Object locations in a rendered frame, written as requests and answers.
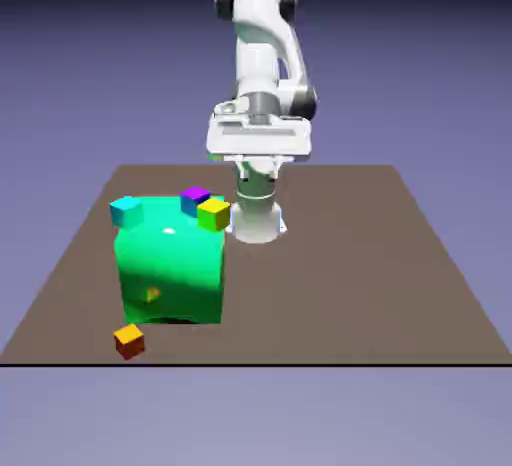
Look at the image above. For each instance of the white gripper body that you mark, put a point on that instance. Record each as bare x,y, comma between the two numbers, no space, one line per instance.
258,140

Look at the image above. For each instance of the small purple cube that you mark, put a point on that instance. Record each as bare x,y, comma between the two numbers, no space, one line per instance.
194,198

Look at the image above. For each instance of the small cyan cube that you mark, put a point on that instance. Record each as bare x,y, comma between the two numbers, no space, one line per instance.
126,210

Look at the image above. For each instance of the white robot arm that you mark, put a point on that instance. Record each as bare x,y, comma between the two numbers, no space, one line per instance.
256,34

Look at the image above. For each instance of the small yellow cube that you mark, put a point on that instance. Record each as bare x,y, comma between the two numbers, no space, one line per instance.
214,214

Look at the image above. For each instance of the small orange cube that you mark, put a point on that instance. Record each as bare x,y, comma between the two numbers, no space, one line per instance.
128,341

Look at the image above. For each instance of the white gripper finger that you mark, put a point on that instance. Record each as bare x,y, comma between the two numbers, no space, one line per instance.
242,168
276,167

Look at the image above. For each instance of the large green box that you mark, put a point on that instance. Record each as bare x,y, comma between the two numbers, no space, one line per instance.
170,262

